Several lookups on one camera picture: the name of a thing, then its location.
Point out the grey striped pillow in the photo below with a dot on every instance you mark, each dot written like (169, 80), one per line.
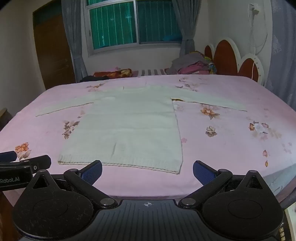
(150, 71)

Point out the grey curtain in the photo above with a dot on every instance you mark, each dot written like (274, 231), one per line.
(185, 25)
(74, 41)

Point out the brown wooden door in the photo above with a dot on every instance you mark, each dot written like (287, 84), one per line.
(53, 53)

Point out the white knit sweater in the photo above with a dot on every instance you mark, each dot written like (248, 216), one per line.
(129, 120)

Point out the pink floral bedsheet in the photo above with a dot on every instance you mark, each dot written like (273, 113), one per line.
(231, 143)

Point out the red floral blanket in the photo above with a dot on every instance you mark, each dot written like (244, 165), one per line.
(115, 73)

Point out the colourful patterned cloth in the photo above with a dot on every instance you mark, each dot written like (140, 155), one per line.
(211, 66)

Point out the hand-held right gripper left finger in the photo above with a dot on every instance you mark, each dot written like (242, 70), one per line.
(92, 172)

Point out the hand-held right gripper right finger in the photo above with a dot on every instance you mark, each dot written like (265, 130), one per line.
(203, 172)

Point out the pale lace curtain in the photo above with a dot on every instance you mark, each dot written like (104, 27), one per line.
(283, 53)

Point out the red and white headboard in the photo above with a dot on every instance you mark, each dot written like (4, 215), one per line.
(225, 58)

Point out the window with green glass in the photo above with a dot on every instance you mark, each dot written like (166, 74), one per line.
(115, 25)

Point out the magenta folded garment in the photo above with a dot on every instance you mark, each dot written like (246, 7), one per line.
(195, 68)

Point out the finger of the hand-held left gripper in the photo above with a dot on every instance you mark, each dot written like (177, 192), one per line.
(8, 156)
(39, 162)

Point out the stack of folded clothes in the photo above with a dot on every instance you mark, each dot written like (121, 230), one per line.
(182, 61)

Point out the black cloth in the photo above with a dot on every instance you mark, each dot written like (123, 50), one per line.
(93, 78)

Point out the dark wooden furniture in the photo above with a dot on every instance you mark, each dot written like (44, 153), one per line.
(5, 118)

